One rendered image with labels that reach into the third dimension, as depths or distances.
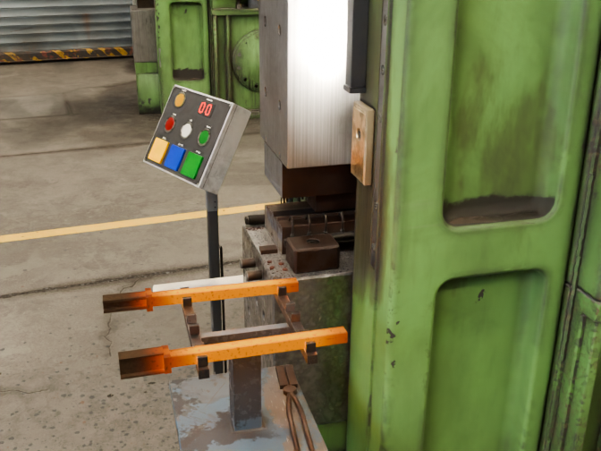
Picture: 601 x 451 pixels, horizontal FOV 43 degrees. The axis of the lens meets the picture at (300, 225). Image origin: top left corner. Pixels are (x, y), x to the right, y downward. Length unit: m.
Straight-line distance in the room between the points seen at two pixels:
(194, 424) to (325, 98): 0.80
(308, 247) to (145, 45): 5.29
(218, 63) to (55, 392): 4.19
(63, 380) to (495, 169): 2.08
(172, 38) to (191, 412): 5.31
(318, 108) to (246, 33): 4.98
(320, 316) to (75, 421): 1.34
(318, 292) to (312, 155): 0.34
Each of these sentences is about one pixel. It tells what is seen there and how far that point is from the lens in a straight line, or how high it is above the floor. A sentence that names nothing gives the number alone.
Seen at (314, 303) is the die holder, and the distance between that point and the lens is 1.92.
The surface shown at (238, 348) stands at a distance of 1.48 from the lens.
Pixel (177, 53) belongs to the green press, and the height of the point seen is 0.57.
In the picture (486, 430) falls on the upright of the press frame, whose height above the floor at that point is 0.53.
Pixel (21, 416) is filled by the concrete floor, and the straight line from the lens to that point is 3.10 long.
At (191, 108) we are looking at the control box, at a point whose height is 1.15.
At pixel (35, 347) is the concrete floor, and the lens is 3.51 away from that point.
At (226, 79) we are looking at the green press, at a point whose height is 0.36.
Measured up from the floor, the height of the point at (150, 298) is 0.98.
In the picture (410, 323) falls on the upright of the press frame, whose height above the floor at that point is 0.91.
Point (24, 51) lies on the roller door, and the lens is 9.85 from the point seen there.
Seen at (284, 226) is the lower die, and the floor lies 0.99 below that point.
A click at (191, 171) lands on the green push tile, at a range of 2.40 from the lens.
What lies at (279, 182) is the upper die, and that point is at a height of 1.10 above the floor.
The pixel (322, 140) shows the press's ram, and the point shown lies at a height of 1.23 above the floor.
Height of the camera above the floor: 1.75
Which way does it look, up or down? 23 degrees down
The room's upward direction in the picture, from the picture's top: 1 degrees clockwise
